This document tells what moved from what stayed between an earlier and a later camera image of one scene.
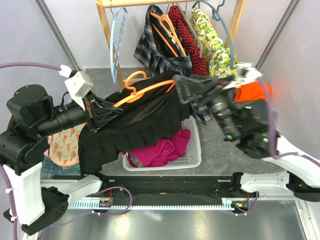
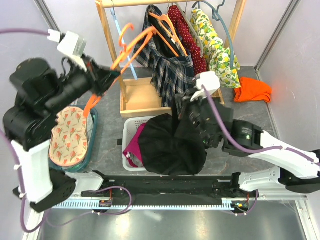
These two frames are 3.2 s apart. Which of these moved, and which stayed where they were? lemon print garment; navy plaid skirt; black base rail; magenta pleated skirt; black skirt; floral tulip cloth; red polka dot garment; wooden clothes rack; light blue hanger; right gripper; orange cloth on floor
Moved: light blue hanger; black skirt; magenta pleated skirt; right gripper
Stayed: lemon print garment; navy plaid skirt; red polka dot garment; floral tulip cloth; wooden clothes rack; black base rail; orange cloth on floor
